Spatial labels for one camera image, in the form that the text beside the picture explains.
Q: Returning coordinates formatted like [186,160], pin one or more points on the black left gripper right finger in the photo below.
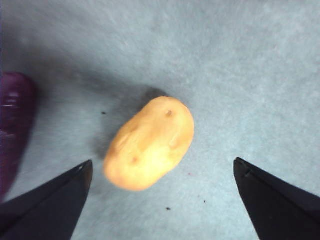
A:
[282,207]

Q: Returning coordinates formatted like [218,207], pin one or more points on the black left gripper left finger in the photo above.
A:
[50,210]

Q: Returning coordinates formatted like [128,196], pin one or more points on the purple eggplant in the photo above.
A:
[13,120]

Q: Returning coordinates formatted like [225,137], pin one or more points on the brown potato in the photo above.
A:
[150,145]

